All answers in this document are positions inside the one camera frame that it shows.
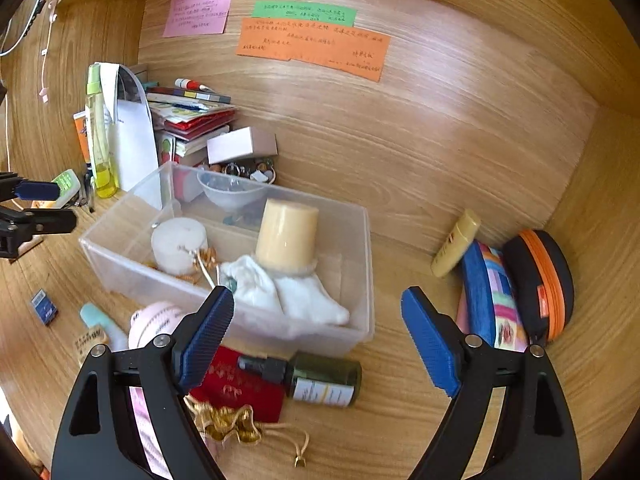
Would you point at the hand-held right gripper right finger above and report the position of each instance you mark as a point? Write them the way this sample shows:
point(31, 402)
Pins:
point(430, 345)

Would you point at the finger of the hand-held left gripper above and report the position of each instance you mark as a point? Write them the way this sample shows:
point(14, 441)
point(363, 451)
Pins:
point(50, 221)
point(35, 191)

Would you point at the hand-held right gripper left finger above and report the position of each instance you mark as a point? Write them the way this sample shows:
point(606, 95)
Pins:
point(207, 340)

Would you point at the red velvet pouch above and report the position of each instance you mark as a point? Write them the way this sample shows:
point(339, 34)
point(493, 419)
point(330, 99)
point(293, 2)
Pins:
point(240, 385)

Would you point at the pink round device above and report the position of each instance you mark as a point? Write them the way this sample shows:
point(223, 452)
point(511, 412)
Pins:
point(150, 322)

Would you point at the small dark blue box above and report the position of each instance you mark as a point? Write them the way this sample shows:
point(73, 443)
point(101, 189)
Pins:
point(45, 306)

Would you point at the mint green tube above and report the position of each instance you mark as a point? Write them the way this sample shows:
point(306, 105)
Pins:
point(95, 317)

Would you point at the dark green spray bottle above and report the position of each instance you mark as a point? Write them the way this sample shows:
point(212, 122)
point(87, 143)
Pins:
point(325, 372)

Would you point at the clear plastic storage box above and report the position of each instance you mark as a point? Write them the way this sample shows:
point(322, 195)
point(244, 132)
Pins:
point(320, 320)

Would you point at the small kraft labelled packet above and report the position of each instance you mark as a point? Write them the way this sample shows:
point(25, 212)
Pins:
point(90, 341)

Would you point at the wooden desktop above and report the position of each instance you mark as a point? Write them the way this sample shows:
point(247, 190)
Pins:
point(375, 435)

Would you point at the green orange small bottle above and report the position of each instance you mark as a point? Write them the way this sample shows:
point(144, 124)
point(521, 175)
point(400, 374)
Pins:
point(67, 185)

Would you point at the pink flat case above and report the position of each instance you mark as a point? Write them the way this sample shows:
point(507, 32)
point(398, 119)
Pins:
point(462, 312)

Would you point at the black metal clips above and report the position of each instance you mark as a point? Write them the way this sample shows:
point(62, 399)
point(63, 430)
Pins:
point(87, 192)

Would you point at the orange tube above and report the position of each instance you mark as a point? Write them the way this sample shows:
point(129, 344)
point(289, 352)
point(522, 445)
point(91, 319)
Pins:
point(81, 135)

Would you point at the blue patchwork pouch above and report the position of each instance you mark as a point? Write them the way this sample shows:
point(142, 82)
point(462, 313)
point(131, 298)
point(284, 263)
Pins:
point(487, 300)

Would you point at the gold ribbon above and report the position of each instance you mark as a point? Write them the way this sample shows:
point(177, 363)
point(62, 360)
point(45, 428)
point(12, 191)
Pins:
point(202, 262)

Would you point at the tall yellow spray bottle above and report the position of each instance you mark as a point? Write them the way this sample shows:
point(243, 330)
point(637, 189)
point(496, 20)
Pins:
point(100, 145)

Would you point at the white cloth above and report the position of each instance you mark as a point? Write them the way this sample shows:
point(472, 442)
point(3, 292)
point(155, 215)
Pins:
point(300, 295)

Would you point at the yellow cream tube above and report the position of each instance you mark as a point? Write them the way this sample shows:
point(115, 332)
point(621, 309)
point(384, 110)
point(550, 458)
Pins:
point(455, 245)

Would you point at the white paper bag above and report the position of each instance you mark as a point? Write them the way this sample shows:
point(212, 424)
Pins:
point(134, 150)

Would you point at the black orange zip case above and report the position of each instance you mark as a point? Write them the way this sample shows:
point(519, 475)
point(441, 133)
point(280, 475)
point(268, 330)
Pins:
point(542, 285)

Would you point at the pink container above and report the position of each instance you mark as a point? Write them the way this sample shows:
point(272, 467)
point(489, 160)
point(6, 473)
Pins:
point(186, 185)

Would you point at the clear small bowl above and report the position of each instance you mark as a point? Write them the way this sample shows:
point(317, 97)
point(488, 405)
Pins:
point(225, 195)

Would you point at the stack of books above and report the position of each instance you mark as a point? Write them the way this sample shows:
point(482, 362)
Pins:
point(195, 117)

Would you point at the red white marker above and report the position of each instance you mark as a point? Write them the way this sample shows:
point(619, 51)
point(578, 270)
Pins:
point(192, 84)

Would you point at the small white cardboard box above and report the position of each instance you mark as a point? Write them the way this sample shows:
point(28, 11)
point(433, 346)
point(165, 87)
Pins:
point(240, 146)

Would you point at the pink paper note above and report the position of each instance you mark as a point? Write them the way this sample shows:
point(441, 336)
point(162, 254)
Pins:
point(197, 10)

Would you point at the orange paper note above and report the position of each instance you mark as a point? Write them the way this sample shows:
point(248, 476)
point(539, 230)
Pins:
point(310, 47)

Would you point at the green paper note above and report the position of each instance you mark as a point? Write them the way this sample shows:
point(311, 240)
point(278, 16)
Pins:
point(305, 14)

